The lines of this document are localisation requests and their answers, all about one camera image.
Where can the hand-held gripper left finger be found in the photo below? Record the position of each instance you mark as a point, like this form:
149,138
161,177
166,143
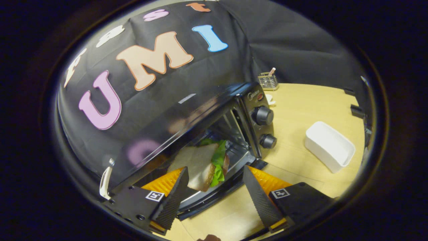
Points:
175,197

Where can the black toaster oven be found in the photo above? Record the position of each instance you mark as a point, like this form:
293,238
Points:
167,134

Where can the black table clamp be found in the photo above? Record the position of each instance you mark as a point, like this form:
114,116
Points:
357,111
349,91

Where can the white divided spice plate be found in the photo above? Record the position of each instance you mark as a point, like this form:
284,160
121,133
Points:
270,99

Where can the black backdrop cloth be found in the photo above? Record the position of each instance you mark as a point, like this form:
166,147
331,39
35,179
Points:
301,40

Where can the white rectangular dish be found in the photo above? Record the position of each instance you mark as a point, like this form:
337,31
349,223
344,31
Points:
326,150

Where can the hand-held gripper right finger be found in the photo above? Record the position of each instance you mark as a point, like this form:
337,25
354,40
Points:
259,197

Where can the white pop-up toaster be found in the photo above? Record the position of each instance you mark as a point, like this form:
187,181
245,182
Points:
105,182

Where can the lettuce sandwich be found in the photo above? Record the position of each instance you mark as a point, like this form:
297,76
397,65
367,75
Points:
197,164

